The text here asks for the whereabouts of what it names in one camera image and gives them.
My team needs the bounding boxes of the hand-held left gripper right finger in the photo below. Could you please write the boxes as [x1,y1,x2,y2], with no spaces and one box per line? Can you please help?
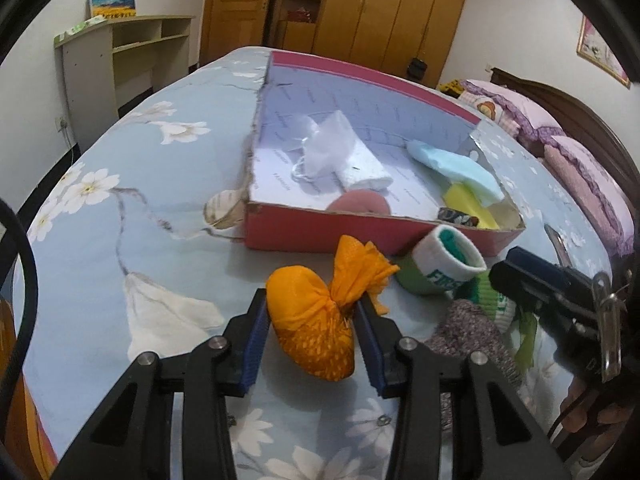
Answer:
[352,292,571,480]

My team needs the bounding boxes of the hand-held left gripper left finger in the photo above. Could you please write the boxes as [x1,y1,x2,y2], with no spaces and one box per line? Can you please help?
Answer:
[50,287,271,480]

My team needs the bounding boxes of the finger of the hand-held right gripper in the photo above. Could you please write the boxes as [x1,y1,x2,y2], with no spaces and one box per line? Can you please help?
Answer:
[505,246,593,301]
[489,259,596,333]

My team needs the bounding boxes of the green and white sock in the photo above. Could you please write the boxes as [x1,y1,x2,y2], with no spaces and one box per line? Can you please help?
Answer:
[397,224,488,297]
[469,276,518,333]

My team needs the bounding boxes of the green satin ribbon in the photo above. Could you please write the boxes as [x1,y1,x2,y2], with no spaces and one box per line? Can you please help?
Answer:
[509,305,540,368]

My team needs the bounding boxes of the orange mesh bag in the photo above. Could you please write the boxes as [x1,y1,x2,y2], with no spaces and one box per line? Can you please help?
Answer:
[265,234,401,381]

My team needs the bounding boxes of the purple knit sock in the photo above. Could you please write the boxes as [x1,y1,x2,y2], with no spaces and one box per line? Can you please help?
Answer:
[424,299,525,431]

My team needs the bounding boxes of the black scale-patterned pouch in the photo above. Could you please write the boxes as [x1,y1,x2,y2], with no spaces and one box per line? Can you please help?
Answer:
[436,207,482,228]

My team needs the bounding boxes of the yellow foam sponge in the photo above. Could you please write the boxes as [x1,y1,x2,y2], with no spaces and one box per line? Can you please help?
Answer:
[442,182,501,231]

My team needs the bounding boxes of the light blue cloth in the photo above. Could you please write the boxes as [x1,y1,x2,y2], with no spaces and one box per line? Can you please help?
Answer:
[405,139,506,207]

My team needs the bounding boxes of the pink cardboard box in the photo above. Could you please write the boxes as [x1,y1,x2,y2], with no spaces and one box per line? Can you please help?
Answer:
[242,49,527,257]

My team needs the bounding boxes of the round foam sponge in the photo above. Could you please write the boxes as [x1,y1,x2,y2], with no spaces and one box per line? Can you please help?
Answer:
[326,190,392,217]

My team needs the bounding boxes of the white towel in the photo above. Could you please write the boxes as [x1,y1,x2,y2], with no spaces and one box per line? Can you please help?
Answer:
[334,132,394,193]

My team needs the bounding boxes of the clear plastic bag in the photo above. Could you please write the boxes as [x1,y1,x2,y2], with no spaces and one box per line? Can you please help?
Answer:
[291,110,362,192]

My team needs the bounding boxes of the person's right hand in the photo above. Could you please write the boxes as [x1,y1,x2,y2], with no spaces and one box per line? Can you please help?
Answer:
[547,377,638,443]

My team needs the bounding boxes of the pink pillow with purple frill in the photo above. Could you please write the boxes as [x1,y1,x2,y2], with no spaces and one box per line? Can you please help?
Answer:
[544,135,637,257]

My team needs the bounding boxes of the purple frilled pillow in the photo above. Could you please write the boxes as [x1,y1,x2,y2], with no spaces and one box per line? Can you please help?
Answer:
[461,78,566,143]

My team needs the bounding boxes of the checked cartoon pillow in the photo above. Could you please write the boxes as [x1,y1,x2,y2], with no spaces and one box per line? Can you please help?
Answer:
[457,91,521,137]

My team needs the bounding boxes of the blue floral bedsheet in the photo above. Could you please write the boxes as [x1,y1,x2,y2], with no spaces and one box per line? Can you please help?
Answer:
[12,45,626,480]

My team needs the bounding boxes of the brown wooden furniture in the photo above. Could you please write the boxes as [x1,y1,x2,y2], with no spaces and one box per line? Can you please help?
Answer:
[0,300,58,480]

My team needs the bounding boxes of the wooden wardrobe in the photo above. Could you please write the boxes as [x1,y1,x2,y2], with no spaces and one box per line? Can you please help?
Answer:
[272,0,473,81]

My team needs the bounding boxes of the beige open shelf unit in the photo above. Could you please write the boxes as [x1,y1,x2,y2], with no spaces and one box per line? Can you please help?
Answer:
[54,14,196,148]

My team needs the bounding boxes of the wooden door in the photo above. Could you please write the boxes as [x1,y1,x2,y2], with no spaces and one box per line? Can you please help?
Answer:
[199,0,278,68]

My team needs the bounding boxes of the green packet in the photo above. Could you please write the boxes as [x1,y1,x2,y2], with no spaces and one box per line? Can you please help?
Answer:
[55,16,106,41]

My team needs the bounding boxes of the framed wall picture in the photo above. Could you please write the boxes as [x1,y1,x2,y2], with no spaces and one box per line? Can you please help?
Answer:
[576,14,632,90]

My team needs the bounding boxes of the black braided cable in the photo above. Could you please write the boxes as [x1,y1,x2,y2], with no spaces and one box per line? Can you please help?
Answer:
[0,199,40,480]

